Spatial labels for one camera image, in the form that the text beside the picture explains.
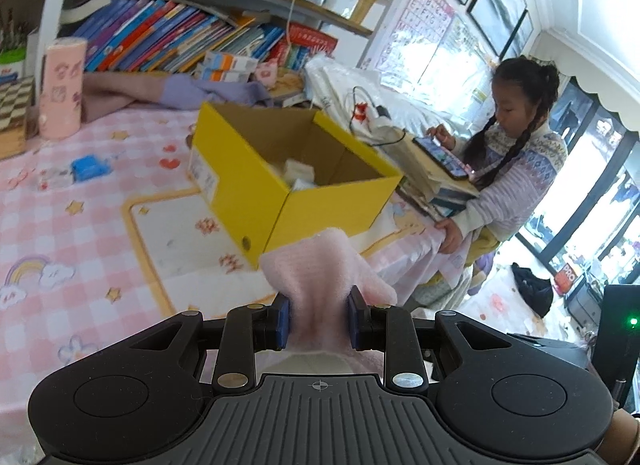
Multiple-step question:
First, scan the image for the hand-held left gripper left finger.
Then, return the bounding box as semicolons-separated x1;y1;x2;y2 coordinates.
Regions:
131;294;292;394

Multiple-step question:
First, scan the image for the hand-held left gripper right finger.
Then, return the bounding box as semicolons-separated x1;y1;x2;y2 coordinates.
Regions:
347;285;507;390

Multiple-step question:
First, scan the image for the pink fluffy glove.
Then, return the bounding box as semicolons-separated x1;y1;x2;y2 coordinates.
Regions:
257;228;399;377

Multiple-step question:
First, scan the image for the yellow cardboard box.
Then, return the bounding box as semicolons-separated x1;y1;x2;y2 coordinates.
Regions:
188;102;404;271

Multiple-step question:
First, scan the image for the white eraser block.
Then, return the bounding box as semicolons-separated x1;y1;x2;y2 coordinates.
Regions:
282;159;317;184

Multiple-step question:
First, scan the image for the pink checked cloth desktop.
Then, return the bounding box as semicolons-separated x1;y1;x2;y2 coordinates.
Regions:
0;104;466;465

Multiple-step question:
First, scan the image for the stack of books under phone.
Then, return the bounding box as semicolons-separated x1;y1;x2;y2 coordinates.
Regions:
398;144;482;222

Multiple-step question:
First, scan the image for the black bag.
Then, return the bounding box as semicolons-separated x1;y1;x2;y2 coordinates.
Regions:
510;262;556;319

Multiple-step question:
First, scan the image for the smartphone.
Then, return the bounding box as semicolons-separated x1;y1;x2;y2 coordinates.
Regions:
412;135;472;181

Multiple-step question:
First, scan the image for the white power strip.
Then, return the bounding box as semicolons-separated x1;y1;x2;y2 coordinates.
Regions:
352;102;407;142

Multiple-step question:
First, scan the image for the red sign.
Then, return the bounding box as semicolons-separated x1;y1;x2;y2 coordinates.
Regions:
552;262;582;297

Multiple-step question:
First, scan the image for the white cloth pile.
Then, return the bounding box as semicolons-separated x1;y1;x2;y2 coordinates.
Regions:
304;54;483;196

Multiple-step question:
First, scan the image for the small blue box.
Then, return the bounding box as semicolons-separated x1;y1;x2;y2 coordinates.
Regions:
70;155;113;183

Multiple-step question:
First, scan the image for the orange and blue box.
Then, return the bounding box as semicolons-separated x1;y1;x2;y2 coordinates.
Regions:
209;50;259;72
202;67;252;84

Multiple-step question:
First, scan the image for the pink and purple garment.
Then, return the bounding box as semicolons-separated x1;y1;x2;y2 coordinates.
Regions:
80;70;274;124

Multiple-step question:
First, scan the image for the clear plastic packet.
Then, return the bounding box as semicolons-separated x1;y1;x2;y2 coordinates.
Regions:
37;167;76;192

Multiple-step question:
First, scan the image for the black device with green light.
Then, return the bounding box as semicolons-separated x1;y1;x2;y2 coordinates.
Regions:
602;284;640;412

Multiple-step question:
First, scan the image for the red book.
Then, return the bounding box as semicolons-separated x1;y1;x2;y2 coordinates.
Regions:
286;22;340;72

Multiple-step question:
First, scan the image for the row of colourful books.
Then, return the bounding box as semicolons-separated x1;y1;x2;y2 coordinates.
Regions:
74;0;287;75

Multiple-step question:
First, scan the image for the pink printed cylinder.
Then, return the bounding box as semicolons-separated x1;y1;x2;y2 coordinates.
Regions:
38;37;87;140

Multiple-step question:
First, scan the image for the chessboard box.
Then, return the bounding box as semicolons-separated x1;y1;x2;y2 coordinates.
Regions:
0;76;38;161

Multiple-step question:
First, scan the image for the black book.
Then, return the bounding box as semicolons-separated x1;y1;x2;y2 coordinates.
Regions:
61;0;117;25

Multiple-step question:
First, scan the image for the alphabet wall poster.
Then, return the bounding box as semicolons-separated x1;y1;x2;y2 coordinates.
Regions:
367;0;457;77

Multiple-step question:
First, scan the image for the curved shelf frame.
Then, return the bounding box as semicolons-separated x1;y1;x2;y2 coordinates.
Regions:
34;0;82;71

